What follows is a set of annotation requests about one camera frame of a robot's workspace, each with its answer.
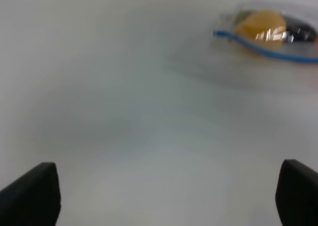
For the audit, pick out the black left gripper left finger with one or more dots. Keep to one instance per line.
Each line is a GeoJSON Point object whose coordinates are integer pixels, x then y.
{"type": "Point", "coordinates": [34, 199]}

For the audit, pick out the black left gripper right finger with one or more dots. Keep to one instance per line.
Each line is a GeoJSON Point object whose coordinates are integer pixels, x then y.
{"type": "Point", "coordinates": [296, 194]}

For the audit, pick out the clear zip bag blue seal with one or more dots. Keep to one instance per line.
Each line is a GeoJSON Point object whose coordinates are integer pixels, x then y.
{"type": "Point", "coordinates": [304, 53]}

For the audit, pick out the dark purple eggplant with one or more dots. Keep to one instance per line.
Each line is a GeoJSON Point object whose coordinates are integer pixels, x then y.
{"type": "Point", "coordinates": [299, 31]}

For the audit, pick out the yellow pear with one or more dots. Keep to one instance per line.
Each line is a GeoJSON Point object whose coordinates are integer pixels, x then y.
{"type": "Point", "coordinates": [265, 28]}

